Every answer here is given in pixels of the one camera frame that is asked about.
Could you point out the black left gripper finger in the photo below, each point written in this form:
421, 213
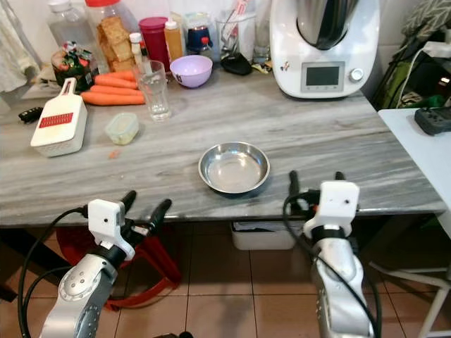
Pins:
128, 201
161, 210

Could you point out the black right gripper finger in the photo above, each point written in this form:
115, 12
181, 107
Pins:
340, 177
294, 183

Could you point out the plain lilac plastic bowl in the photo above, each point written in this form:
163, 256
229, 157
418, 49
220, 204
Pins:
191, 66

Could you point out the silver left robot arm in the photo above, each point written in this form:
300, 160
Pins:
74, 292

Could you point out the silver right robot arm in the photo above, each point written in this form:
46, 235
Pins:
338, 296

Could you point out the red plastic stool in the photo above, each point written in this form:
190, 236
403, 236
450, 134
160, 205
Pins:
162, 260

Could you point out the white plastic bin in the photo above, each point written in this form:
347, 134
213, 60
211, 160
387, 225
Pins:
261, 238

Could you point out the shallow stainless steel plate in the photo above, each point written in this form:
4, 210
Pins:
234, 170

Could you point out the small green-lidded food container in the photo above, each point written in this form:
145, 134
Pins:
122, 129

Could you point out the white side table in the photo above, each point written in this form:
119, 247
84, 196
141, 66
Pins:
419, 162

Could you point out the white slicer with red blade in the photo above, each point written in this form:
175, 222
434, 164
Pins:
60, 130

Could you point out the orange carrot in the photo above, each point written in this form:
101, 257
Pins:
113, 82
116, 91
113, 99
125, 74

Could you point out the black power strip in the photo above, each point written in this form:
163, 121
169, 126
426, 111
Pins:
433, 121

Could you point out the clear faceted drinking glass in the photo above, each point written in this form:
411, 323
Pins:
155, 95

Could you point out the green and black backpack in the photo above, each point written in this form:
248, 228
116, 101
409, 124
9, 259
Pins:
405, 77

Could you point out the white kitchen food processor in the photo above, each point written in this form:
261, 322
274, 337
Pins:
289, 63

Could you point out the black key fob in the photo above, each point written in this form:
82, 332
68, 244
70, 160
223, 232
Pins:
32, 115

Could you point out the lilac bowl with black label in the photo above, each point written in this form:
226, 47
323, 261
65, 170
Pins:
194, 82

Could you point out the bag of vegetables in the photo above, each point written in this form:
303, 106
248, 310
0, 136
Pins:
72, 65

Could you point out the pale hanging towel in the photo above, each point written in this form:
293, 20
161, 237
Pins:
14, 53

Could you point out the tall clear glass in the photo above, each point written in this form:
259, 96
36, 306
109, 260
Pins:
262, 32

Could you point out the small white-capped bottle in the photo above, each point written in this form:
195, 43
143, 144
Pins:
136, 44

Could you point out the clear container with utensils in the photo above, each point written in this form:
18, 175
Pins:
236, 32

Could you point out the small red-capped bottle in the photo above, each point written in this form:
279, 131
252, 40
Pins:
206, 46

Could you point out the red-lidded jar of crispbread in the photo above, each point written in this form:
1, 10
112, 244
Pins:
113, 39

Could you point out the maroon plastic canister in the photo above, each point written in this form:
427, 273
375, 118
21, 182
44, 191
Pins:
153, 39

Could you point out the amber sauce bottle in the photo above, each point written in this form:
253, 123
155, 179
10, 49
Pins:
173, 41

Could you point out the clear plastic water bottle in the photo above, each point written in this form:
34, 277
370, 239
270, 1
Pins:
67, 24

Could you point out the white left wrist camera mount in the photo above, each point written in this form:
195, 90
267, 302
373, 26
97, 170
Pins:
106, 220

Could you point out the white metal rack frame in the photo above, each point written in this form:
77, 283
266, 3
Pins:
405, 271

